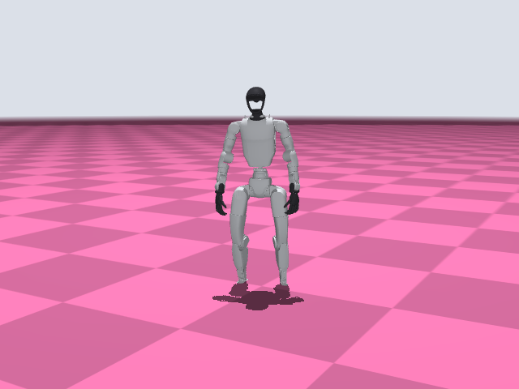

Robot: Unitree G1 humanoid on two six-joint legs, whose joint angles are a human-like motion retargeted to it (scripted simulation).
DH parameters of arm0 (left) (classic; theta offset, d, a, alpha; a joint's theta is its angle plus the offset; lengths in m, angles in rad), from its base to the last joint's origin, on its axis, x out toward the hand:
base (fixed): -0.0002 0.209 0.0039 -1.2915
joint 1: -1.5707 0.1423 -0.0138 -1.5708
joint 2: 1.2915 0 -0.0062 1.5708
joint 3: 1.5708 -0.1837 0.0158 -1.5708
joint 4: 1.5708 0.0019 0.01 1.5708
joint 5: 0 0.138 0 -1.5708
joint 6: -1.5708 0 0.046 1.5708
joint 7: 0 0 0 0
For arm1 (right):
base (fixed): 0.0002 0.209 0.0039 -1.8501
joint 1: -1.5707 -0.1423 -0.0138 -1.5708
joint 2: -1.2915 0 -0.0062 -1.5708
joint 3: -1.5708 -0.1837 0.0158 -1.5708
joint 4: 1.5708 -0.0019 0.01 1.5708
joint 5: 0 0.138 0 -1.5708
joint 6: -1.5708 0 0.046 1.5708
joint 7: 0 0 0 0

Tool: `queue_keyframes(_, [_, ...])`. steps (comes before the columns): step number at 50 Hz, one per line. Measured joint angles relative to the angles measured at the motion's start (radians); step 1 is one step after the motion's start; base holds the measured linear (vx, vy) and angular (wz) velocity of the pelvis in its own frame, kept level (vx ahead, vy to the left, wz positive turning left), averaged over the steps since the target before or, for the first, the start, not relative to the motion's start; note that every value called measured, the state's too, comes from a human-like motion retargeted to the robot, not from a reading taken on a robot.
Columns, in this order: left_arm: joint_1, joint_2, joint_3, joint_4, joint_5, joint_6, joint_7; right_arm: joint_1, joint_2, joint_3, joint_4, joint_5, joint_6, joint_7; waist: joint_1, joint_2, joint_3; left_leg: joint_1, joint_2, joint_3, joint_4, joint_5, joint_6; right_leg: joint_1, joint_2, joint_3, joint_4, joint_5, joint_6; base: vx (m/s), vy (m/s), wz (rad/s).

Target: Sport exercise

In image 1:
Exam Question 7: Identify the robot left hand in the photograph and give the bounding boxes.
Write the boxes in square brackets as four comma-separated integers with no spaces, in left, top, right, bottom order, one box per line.
[284,183,299,215]

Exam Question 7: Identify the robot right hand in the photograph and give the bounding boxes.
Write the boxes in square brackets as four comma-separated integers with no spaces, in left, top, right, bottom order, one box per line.
[215,183,227,216]

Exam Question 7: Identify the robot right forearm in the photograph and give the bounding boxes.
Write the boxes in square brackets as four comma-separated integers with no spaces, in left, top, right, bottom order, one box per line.
[215,152,229,190]

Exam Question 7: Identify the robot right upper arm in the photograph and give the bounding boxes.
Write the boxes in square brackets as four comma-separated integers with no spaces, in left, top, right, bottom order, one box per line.
[223,121,241,163]

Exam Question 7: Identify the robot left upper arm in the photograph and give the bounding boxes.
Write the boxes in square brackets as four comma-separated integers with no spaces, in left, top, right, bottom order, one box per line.
[273,119,295,162]

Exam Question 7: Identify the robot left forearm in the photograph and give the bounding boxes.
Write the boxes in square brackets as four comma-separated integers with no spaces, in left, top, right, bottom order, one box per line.
[287,150,300,190]

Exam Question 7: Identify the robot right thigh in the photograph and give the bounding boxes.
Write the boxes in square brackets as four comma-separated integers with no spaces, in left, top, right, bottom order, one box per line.
[229,185,250,250]

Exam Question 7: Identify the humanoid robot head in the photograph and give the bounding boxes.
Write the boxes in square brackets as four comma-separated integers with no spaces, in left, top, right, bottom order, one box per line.
[246,87,266,121]

